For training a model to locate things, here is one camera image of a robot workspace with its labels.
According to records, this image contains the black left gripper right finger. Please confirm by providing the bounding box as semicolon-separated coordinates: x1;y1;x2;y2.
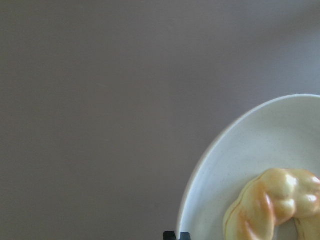
179;232;191;240

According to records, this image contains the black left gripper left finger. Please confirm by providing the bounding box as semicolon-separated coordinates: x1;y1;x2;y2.
163;231;176;240

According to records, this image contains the glazed twisted donut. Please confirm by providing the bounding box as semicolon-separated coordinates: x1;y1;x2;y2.
223;168;320;240

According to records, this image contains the white round plate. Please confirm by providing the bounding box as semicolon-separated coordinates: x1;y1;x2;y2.
176;94;320;240

